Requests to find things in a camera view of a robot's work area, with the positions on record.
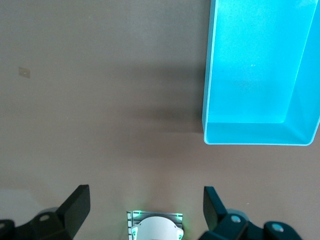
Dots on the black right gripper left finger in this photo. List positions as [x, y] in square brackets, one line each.
[72, 207]

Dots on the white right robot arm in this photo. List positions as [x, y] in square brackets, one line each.
[156, 227]

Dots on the small brown tape patch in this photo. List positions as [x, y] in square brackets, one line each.
[25, 72]

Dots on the blue plastic box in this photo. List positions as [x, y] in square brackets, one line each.
[250, 75]

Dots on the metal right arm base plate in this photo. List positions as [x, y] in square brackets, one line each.
[130, 217]

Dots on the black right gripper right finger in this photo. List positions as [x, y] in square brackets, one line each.
[212, 210]

